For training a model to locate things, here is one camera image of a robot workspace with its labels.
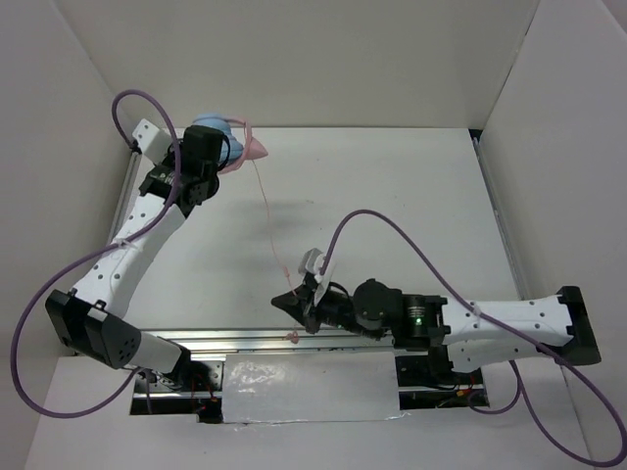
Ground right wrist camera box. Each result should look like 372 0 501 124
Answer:
298 248 335 306

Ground pink headphone cable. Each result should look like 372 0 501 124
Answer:
252 161 301 344

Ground white foil-edged board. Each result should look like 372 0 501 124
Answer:
221 352 402 424

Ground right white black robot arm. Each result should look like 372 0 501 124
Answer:
270 279 602 384

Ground aluminium front rail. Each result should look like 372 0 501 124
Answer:
146 328 393 353

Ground left aluminium side rail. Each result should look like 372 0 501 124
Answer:
109 138 141 241

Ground blue pink cat-ear headphones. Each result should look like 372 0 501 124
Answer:
193 113 268 174

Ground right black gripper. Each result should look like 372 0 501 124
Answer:
270 279 383 340

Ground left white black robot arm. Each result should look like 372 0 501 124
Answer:
45 119 230 391

